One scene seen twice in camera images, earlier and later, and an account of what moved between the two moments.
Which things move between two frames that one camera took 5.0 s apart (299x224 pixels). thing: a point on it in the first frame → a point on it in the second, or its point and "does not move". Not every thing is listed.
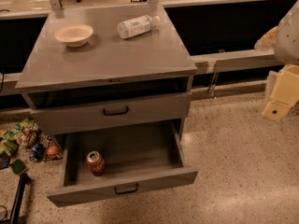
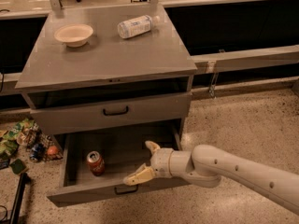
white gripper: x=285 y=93 → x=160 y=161
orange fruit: x=52 y=150 does not move
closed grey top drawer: x=81 y=116 does not move
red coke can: x=95 y=162 does not move
